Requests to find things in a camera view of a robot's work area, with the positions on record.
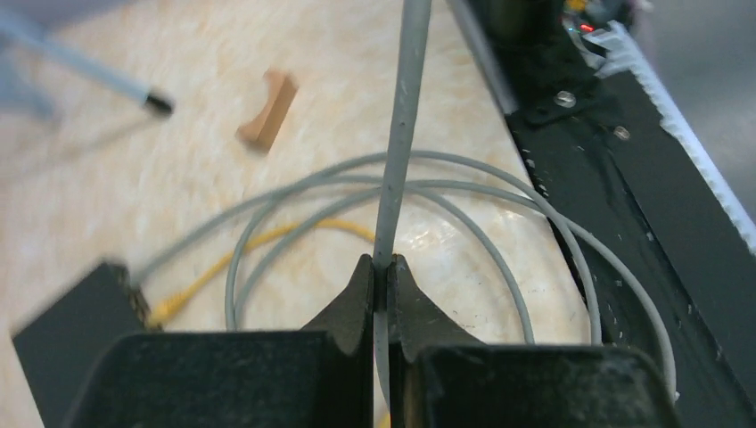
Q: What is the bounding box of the black network switch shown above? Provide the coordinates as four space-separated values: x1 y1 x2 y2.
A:
12 261 148 427

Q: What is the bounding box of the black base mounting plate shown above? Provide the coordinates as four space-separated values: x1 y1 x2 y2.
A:
458 1 755 427

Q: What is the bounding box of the white slotted cable duct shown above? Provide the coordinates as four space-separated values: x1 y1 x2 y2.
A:
582 21 755 253

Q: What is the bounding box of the small wooden piece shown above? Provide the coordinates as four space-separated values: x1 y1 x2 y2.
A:
236 69 299 152

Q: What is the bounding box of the yellow ethernet cable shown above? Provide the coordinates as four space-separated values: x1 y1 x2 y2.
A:
146 218 392 428

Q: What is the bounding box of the grey tripod stand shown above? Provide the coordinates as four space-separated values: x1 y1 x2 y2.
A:
1 7 174 119

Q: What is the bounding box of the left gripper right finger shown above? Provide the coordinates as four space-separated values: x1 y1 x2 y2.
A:
387 255 679 427

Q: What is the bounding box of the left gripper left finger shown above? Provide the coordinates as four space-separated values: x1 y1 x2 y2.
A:
63 255 374 427

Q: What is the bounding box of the grey ethernet cable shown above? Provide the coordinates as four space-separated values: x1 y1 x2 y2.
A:
132 0 679 408

